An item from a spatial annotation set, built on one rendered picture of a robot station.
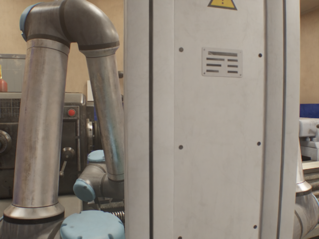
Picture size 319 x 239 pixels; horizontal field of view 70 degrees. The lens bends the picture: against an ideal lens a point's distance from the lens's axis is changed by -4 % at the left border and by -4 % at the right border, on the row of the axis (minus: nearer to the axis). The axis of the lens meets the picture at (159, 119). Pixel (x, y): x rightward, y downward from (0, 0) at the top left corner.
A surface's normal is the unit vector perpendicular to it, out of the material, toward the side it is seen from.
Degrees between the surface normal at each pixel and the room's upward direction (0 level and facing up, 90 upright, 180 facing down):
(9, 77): 90
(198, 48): 90
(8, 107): 90
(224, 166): 90
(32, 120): 81
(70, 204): 32
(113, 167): 111
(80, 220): 5
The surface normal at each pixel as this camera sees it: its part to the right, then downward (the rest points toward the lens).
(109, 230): 0.08, -0.99
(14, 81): 0.31, 0.05
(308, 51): -0.95, 0.02
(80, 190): -0.25, 0.46
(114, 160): 0.06, 0.40
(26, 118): -0.23, -0.12
